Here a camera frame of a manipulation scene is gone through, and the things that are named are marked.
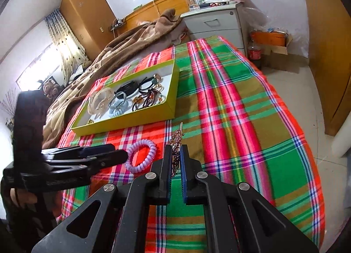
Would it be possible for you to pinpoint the person's left hand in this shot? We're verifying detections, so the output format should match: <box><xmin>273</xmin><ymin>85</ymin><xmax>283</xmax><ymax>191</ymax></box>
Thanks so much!
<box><xmin>9</xmin><ymin>187</ymin><xmax>39</xmax><ymax>207</ymax></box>

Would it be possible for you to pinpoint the beige hair claw clip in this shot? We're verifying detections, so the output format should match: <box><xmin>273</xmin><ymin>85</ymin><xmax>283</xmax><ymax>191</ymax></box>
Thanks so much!
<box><xmin>87</xmin><ymin>86</ymin><xmax>113</xmax><ymax>118</ymax></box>

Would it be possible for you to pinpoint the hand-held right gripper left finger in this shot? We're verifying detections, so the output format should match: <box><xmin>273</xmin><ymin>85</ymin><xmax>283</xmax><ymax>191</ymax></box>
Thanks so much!
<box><xmin>31</xmin><ymin>145</ymin><xmax>173</xmax><ymax>253</ymax></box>

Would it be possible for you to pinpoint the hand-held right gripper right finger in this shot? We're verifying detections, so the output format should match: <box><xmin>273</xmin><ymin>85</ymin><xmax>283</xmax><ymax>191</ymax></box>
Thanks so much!
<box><xmin>179</xmin><ymin>145</ymin><xmax>320</xmax><ymax>253</ymax></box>

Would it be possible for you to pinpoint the orange box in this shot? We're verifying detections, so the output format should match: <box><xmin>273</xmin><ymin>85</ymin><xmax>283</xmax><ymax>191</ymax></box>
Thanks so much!
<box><xmin>251</xmin><ymin>30</ymin><xmax>287</xmax><ymax>46</ymax></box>

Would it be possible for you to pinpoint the clear plastic bag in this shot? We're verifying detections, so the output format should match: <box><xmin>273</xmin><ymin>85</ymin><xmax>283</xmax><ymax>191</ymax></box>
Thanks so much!
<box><xmin>241</xmin><ymin>6</ymin><xmax>270</xmax><ymax>34</ymax></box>

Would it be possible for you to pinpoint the dark red bead bracelet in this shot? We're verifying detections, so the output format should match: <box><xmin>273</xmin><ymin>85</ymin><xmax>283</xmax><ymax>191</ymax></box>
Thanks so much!
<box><xmin>132</xmin><ymin>89</ymin><xmax>166</xmax><ymax>112</ymax></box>

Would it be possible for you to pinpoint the wooden door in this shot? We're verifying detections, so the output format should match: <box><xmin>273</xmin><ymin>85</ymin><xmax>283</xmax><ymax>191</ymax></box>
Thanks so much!
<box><xmin>297</xmin><ymin>0</ymin><xmax>351</xmax><ymax>137</ymax></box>

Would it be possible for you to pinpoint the dotted curtain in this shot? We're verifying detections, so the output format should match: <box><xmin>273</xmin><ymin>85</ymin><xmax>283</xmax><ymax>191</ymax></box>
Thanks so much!
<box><xmin>44</xmin><ymin>9</ymin><xmax>90</xmax><ymax>77</ymax></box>

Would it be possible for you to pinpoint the plaid cloth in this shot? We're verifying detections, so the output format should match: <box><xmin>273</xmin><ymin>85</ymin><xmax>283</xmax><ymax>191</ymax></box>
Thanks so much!
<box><xmin>56</xmin><ymin>36</ymin><xmax>327</xmax><ymax>253</ymax></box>

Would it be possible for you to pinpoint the brown patterned blanket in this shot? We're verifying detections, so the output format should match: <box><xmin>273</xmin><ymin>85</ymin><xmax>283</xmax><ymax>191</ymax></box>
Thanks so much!
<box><xmin>42</xmin><ymin>9</ymin><xmax>190</xmax><ymax>149</ymax></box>

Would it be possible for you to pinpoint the dried branch decoration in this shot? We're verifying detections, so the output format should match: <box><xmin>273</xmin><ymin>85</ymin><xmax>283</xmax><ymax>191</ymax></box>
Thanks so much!
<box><xmin>0</xmin><ymin>89</ymin><xmax>17</xmax><ymax>118</ymax></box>

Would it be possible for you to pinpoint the black oval hair clip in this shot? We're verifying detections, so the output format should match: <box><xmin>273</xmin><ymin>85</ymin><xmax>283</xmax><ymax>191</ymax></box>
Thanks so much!
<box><xmin>114</xmin><ymin>83</ymin><xmax>139</xmax><ymax>97</ymax></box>

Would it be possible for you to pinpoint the cardboard box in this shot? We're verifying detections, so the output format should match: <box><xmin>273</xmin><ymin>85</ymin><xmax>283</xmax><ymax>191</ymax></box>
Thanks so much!
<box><xmin>262</xmin><ymin>34</ymin><xmax>292</xmax><ymax>71</ymax></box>

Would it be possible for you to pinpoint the window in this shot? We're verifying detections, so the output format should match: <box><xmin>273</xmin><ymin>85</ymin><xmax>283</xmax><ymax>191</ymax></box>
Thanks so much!
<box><xmin>16</xmin><ymin>42</ymin><xmax>65</xmax><ymax>90</ymax></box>

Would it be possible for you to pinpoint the cola bottle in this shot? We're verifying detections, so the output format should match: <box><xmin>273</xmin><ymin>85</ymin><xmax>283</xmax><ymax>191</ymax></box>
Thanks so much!
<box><xmin>247</xmin><ymin>39</ymin><xmax>262</xmax><ymax>68</ymax></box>

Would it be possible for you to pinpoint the white nightstand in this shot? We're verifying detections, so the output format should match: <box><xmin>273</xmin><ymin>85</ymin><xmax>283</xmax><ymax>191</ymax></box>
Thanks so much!
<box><xmin>180</xmin><ymin>2</ymin><xmax>246</xmax><ymax>56</ymax></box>

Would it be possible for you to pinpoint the yellow-green shallow box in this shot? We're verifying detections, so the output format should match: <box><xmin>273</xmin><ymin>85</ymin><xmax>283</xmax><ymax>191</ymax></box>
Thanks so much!
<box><xmin>71</xmin><ymin>58</ymin><xmax>180</xmax><ymax>137</ymax></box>

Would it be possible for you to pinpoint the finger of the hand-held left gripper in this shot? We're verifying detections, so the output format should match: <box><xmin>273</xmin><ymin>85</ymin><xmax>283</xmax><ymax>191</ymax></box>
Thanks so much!
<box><xmin>45</xmin><ymin>149</ymin><xmax>129</xmax><ymax>178</ymax></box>
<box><xmin>41</xmin><ymin>143</ymin><xmax>116</xmax><ymax>162</ymax></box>

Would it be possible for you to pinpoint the wooden headboard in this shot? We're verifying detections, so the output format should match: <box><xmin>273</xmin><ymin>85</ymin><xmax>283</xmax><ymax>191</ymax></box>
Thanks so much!
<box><xmin>114</xmin><ymin>0</ymin><xmax>194</xmax><ymax>37</ymax></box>

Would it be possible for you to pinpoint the light blue spiral hair tie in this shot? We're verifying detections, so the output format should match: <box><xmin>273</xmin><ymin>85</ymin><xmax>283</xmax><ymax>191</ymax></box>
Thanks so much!
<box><xmin>108</xmin><ymin>91</ymin><xmax>130</xmax><ymax>118</ymax></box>

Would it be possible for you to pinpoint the wooden wardrobe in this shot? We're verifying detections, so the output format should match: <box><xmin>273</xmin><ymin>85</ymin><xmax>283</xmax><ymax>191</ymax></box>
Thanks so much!
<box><xmin>60</xmin><ymin>0</ymin><xmax>117</xmax><ymax>60</ymax></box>

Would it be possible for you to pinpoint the black hair tie blue bead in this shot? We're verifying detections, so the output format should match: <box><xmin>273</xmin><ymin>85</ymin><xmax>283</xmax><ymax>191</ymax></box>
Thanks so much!
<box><xmin>138</xmin><ymin>73</ymin><xmax>163</xmax><ymax>92</ymax></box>

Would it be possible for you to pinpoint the brown plush toy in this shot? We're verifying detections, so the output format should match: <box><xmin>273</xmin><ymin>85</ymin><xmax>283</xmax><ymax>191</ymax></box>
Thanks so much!
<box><xmin>42</xmin><ymin>80</ymin><xmax>59</xmax><ymax>97</ymax></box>

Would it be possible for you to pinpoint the rhinestone hair clip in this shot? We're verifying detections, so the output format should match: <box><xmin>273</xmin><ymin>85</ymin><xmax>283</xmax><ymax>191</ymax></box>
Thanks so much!
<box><xmin>168</xmin><ymin>122</ymin><xmax>185</xmax><ymax>179</ymax></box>

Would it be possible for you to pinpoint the black power strip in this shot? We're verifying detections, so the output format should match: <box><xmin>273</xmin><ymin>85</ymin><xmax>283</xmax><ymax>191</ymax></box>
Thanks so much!
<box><xmin>110</xmin><ymin>19</ymin><xmax>127</xmax><ymax>30</ymax></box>

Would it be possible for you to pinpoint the lilac spiral hair tie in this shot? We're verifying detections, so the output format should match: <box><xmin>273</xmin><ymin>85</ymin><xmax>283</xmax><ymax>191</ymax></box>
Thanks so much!
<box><xmin>124</xmin><ymin>139</ymin><xmax>157</xmax><ymax>174</ymax></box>

